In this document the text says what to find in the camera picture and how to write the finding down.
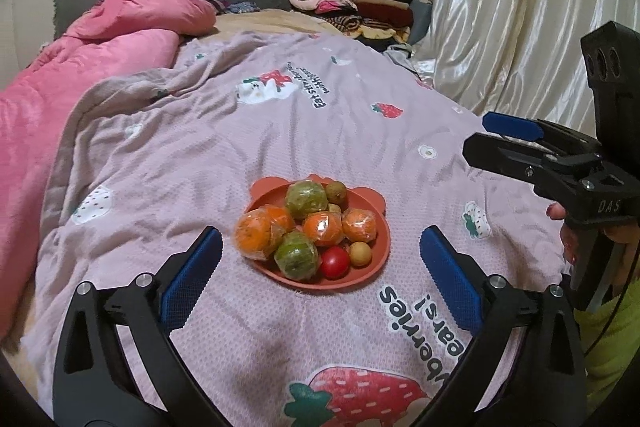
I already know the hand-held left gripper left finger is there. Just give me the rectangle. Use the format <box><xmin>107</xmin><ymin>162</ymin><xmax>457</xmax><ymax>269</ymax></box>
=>
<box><xmin>52</xmin><ymin>227</ymin><xmax>226</xmax><ymax>427</ymax></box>

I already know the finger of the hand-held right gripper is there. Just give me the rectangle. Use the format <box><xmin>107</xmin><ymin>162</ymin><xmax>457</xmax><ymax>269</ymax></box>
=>
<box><xmin>462</xmin><ymin>133</ymin><xmax>556</xmax><ymax>188</ymax></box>
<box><xmin>482</xmin><ymin>112</ymin><xmax>598</xmax><ymax>152</ymax></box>

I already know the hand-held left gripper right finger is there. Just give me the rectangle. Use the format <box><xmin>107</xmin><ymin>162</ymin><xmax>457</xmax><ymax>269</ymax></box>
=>
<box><xmin>415</xmin><ymin>226</ymin><xmax>588</xmax><ymax>427</ymax></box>

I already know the large orange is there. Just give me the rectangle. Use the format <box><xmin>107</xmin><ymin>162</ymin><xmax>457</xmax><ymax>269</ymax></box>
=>
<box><xmin>235</xmin><ymin>209</ymin><xmax>286</xmax><ymax>262</ymax></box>

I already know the orange plastic plate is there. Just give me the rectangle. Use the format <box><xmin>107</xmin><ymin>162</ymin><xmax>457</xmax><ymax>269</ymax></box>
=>
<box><xmin>242</xmin><ymin>174</ymin><xmax>392</xmax><ymax>292</ymax></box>

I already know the small green mango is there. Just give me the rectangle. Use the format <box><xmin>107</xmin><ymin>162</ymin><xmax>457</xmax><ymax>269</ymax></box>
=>
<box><xmin>273</xmin><ymin>231</ymin><xmax>321</xmax><ymax>282</ymax></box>

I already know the red tomato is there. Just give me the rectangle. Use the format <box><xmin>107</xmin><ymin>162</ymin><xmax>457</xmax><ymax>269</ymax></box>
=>
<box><xmin>320</xmin><ymin>246</ymin><xmax>351</xmax><ymax>279</ymax></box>

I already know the large green mango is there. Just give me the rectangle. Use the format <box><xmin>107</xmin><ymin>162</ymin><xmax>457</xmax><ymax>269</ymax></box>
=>
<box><xmin>285</xmin><ymin>181</ymin><xmax>328</xmax><ymax>222</ymax></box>

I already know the person's right forearm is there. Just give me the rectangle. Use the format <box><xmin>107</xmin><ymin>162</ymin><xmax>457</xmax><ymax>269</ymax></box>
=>
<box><xmin>572</xmin><ymin>274</ymin><xmax>640</xmax><ymax>403</ymax></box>

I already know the person's right hand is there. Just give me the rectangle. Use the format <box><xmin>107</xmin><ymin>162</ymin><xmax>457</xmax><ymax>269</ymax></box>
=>
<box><xmin>547</xmin><ymin>202</ymin><xmax>640</xmax><ymax>275</ymax></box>

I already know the cream satin curtain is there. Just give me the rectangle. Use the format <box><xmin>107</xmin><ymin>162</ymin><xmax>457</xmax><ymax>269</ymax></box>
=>
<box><xmin>400</xmin><ymin>0</ymin><xmax>640</xmax><ymax>142</ymax></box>

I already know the strawberry bear printed blanket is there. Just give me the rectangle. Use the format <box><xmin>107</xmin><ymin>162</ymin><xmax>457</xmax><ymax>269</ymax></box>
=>
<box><xmin>0</xmin><ymin>29</ymin><xmax>581</xmax><ymax>427</ymax></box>

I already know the stack of folded clothes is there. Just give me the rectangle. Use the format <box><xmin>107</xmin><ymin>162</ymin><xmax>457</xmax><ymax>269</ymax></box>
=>
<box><xmin>287</xmin><ymin>0</ymin><xmax>431</xmax><ymax>52</ymax></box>

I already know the pink fleece blanket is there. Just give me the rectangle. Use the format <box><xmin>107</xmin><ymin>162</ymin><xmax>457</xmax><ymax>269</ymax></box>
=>
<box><xmin>0</xmin><ymin>0</ymin><xmax>218</xmax><ymax>338</ymax></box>

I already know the dark patterned cloth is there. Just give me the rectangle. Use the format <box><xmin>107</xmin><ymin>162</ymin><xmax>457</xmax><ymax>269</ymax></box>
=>
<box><xmin>207</xmin><ymin>0</ymin><xmax>261</xmax><ymax>15</ymax></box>

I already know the black cable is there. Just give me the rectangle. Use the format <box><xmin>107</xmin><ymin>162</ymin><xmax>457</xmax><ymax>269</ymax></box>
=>
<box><xmin>582</xmin><ymin>252</ymin><xmax>638</xmax><ymax>355</ymax></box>

